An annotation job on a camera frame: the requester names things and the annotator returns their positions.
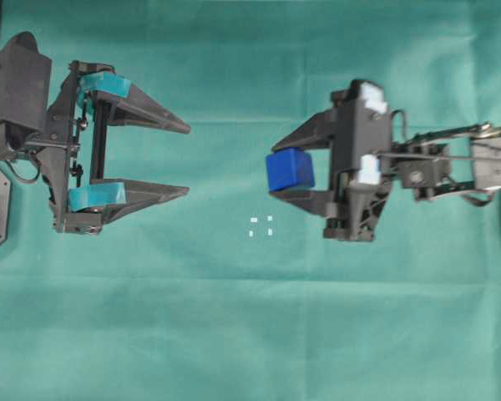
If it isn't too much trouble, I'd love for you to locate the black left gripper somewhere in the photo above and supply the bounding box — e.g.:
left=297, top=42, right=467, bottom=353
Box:
left=37, top=61, right=191, bottom=235

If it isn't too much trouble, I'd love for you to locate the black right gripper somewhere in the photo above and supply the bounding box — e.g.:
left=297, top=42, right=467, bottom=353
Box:
left=269, top=79, right=392, bottom=241

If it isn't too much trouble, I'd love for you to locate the blue cube block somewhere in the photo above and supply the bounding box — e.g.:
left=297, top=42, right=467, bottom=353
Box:
left=266, top=148, right=315, bottom=191

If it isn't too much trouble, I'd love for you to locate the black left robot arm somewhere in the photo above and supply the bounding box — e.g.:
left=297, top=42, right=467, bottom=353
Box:
left=0, top=55, right=190, bottom=235

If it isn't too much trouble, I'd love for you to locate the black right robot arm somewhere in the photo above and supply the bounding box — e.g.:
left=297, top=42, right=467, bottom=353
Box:
left=266, top=79, right=501, bottom=242

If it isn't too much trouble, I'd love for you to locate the green table cloth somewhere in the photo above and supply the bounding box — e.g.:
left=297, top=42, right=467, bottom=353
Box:
left=0, top=1, right=501, bottom=400

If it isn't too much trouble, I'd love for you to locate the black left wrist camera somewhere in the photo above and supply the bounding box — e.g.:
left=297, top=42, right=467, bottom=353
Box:
left=0, top=31, right=52, bottom=160

